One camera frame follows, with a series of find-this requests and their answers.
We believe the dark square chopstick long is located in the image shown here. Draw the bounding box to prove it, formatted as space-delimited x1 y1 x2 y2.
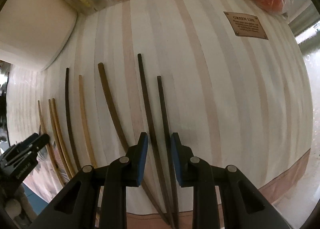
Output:
137 53 175 228

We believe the grey gloved hand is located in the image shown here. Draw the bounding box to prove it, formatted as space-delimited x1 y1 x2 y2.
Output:
1 185 37 228

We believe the brown label patch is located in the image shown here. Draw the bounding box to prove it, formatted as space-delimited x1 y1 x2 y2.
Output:
224 12 268 40

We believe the white chopstick holder cup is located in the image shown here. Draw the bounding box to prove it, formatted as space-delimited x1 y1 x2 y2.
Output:
1 0 77 71

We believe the brown wooden chopstick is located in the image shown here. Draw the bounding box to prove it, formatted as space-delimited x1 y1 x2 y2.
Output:
98 63 169 224

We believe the black thin chopstick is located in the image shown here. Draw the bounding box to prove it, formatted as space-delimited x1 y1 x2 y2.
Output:
65 67 81 170

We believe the tan bamboo chopstick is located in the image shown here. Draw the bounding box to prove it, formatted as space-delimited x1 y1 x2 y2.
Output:
52 98 75 179
48 99 72 180

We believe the light bamboo chopstick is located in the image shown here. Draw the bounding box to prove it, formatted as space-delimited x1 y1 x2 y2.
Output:
78 75 98 168

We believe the pale wooden chopstick banded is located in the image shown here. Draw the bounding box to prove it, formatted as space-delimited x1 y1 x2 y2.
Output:
37 100 65 187

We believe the striped cat placemat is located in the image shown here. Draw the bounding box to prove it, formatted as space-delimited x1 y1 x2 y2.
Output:
6 0 315 229

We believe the dark square chopstick short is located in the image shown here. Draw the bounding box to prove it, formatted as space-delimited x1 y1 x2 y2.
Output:
157 76 180 228

